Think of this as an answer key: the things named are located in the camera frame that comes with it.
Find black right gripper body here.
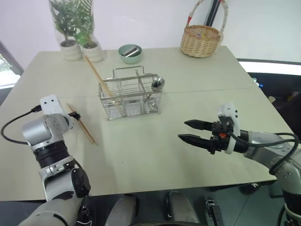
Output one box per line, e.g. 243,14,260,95
207,120,233,155

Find metal wire basket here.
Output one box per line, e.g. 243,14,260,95
98,65,166,121

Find black pole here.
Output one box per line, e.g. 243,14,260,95
204,0,223,27

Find black bracket shape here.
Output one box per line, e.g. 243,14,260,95
204,197,224,226

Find grey rounded shape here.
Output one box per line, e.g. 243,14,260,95
164,191,201,226
105,194,140,226

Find window frame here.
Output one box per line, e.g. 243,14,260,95
0,40,24,89

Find wooden chopstick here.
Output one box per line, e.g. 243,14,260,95
66,103,99,146
83,55,126,118

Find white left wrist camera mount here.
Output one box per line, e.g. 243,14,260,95
39,94,63,116

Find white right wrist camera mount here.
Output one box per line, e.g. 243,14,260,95
216,101,241,155

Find metal spoon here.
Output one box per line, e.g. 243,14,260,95
143,76,166,112

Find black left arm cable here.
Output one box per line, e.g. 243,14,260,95
0,105,43,145

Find metal block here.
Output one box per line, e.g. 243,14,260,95
122,48,140,58

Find black side table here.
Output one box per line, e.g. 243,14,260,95
236,57,301,123

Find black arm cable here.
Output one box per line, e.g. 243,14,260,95
0,105,43,145
228,131,301,175

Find wicker basket with handle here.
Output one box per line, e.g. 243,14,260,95
180,0,230,58

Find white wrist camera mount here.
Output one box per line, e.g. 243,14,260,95
39,94,63,116
216,101,241,155

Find green bowl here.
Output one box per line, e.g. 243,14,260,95
118,44,144,65

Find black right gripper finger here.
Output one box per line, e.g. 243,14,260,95
177,134,213,152
183,119,213,131

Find potted plant, ribbed white pot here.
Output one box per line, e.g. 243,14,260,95
48,0,83,62
74,0,106,64

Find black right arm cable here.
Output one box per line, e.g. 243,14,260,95
228,131,301,175

